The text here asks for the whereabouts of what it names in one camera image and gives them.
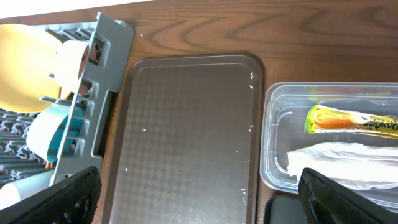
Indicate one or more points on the pink white bowl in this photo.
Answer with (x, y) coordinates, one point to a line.
(69, 63)

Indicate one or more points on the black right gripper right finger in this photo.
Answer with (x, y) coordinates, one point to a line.
(326, 201)

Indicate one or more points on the light blue bowl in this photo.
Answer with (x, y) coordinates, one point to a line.
(46, 132)

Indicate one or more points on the black waste tray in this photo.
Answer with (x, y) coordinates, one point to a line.
(282, 209)

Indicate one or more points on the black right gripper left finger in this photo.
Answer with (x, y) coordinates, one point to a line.
(72, 200)

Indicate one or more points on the grey plastic dishwasher rack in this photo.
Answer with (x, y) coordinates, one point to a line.
(109, 45)

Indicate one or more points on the clear plastic waste bin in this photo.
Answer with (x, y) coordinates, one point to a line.
(285, 110)

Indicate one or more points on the white paper cup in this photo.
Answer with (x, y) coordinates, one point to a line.
(19, 190)

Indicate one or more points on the yellow green snack wrapper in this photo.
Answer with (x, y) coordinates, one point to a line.
(323, 119)

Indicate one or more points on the yellow round plate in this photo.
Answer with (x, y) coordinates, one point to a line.
(27, 58)

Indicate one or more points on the white napkin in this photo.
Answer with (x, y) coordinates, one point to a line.
(353, 165)

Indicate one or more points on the dark brown serving tray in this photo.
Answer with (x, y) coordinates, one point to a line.
(187, 142)

